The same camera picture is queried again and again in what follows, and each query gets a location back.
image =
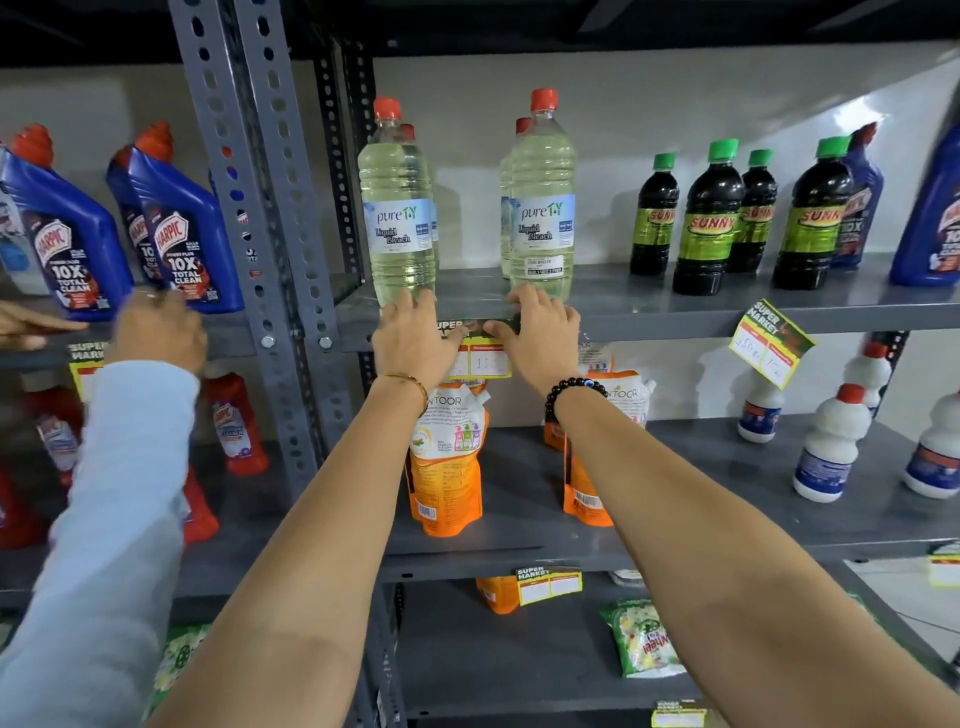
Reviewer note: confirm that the person's right hand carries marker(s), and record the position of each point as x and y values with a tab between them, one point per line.
544	341

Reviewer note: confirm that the person's left hand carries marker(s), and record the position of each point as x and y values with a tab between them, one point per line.
409	341

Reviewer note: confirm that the person's right thumb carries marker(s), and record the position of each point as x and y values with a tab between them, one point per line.
499	330

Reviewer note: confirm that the person's left thumb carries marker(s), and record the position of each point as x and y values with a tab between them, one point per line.
455	339

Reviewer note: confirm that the yellow red shelf price label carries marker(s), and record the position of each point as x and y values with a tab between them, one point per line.
945	566
549	586
772	343
86	367
679	716
480	360

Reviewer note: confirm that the person's left forearm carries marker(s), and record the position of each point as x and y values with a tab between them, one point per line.
315	570

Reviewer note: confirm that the person's right forearm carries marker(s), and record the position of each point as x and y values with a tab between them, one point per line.
712	570

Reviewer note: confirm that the orange white refill pouch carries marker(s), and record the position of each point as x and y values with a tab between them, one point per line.
553	436
497	595
446	465
592	495

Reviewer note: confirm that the clear bleach bottle red cap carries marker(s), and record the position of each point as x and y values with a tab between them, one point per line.
543	210
396	217
506	202

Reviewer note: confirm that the grey metal shelf rack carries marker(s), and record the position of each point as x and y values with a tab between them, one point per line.
262	225
675	304

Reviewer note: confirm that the dark cleaner bottle green cap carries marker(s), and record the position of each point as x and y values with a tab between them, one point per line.
757	217
655	217
811	221
709	225

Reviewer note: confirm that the red toilet cleaner bottle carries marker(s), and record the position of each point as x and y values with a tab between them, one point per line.
58	439
201	510
236	427

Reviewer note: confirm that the white bottle red cap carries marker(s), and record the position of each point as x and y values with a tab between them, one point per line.
760	412
826	450
868	371
934	450

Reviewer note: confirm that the blue toilet cleaner bottle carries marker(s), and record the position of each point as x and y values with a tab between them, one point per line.
934	225
862	202
124	210
67	240
187	232

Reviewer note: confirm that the green white packet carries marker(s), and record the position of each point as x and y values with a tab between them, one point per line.
643	639
176	664

